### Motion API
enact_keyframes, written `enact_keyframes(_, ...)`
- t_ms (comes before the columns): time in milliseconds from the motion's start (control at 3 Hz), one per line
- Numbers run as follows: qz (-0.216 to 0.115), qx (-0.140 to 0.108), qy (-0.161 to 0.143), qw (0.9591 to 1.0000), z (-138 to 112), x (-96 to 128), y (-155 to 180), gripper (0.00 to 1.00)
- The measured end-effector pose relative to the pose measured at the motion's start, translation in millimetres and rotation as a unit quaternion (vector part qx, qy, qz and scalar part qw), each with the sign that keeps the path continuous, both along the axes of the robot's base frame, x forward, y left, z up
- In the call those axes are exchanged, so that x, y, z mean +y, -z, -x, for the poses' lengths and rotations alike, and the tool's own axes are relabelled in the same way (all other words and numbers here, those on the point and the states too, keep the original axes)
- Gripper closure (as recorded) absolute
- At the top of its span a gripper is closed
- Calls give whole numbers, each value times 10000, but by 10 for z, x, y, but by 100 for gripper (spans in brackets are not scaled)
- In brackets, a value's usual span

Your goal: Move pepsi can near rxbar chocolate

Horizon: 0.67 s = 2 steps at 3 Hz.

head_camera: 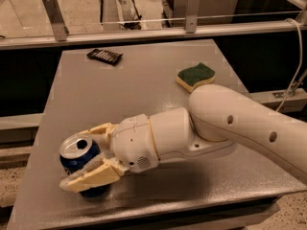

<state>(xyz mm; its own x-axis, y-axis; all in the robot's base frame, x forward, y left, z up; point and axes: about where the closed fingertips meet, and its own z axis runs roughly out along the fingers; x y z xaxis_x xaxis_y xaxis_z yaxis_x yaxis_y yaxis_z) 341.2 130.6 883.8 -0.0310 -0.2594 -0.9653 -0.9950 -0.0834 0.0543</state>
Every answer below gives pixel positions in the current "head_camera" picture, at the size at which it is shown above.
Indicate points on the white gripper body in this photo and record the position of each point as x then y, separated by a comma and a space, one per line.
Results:
133, 143

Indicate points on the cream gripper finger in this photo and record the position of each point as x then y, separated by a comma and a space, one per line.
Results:
99, 171
101, 134

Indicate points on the blue pepsi can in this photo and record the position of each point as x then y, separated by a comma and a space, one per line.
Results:
76, 151

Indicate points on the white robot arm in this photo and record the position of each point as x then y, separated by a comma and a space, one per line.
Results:
216, 119

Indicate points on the black rxbar chocolate wrapper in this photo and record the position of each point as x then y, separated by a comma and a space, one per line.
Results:
104, 56

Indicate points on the green yellow sponge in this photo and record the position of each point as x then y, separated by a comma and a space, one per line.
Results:
193, 77

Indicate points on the left metal rail bracket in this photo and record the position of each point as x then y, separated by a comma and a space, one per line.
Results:
59, 28

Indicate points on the metal rail bracket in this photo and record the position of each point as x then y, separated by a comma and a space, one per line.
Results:
191, 16
59, 28

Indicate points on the right metal rail bracket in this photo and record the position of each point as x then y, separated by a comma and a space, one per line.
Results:
191, 16

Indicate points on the metal horizontal rail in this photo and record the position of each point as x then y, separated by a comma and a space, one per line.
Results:
145, 36

